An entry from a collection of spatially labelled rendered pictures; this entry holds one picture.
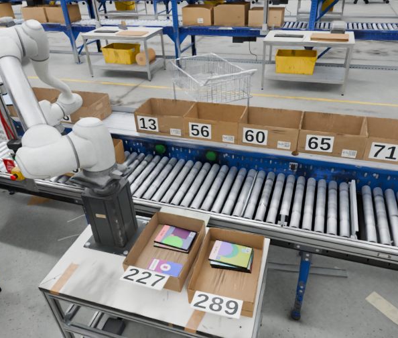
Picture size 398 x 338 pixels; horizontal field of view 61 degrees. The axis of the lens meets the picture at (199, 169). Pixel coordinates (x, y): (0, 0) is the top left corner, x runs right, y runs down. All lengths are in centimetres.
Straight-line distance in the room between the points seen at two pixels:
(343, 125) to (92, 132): 169
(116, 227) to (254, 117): 133
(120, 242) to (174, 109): 129
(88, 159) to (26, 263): 171
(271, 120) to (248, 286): 132
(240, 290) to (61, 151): 97
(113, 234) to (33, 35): 102
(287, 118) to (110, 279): 159
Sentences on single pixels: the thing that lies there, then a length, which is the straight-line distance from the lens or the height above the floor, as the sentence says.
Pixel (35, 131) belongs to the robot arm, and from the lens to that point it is 154.
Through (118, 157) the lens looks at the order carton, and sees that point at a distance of 244.
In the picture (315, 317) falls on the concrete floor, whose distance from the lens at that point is 250.
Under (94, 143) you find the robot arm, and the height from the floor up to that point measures 136.
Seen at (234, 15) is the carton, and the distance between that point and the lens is 651.
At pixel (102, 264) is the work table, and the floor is 75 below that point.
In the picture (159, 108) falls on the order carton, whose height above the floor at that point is 96.
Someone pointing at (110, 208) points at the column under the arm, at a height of 103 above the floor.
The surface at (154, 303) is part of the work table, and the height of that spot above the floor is 75.
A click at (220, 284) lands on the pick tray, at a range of 161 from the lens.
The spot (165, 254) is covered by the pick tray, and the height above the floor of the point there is 76.
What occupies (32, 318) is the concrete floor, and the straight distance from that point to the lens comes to 272.
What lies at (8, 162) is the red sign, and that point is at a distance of 259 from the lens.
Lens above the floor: 204
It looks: 34 degrees down
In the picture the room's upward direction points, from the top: 3 degrees counter-clockwise
